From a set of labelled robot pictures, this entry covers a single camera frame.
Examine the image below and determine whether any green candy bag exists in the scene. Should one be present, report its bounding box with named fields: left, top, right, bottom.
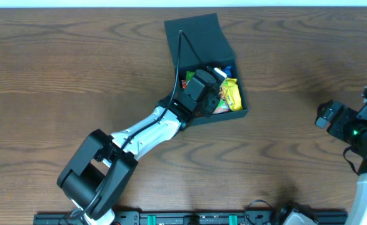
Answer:
left=185, top=71, right=231, bottom=115

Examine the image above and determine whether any yellow snack packet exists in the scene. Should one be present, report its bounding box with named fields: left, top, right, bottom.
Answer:
left=221, top=78, right=243, bottom=111

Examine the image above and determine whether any blue cookie roll packet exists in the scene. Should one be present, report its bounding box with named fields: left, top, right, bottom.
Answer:
left=223, top=66, right=232, bottom=78

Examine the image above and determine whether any dark green gift box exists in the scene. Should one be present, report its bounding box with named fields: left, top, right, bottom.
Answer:
left=164, top=13, right=249, bottom=126

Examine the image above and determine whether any red Hello Panda snack box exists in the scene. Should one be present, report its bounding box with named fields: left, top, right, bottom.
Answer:
left=181, top=80, right=187, bottom=89

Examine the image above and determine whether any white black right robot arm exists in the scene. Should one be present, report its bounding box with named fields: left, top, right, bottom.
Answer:
left=314, top=86, right=367, bottom=225

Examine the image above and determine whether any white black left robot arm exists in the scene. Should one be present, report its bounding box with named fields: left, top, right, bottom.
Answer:
left=57, top=84, right=220, bottom=224

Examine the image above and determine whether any black aluminium mounting rail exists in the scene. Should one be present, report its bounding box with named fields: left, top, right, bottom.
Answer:
left=33, top=201, right=348, bottom=225

